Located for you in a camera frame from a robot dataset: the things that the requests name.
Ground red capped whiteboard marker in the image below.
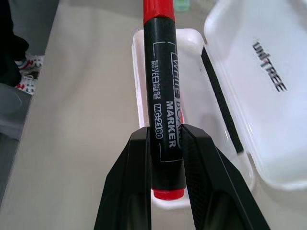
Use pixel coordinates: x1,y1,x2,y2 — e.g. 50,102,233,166
142,0,187,200

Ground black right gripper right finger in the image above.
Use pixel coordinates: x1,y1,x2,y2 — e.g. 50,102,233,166
180,124,274,230

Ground person's patterned sneaker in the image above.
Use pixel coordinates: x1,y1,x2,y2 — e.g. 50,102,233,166
14,53,46,96

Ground white plastic pencil case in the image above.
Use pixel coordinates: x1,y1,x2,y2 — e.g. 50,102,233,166
132,0,307,212

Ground person's dark trouser leg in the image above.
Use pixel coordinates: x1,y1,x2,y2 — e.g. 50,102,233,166
0,0,30,87

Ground green object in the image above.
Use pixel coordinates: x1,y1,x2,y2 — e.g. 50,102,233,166
174,0,191,12

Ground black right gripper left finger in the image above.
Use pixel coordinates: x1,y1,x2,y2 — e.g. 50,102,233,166
94,126,154,230

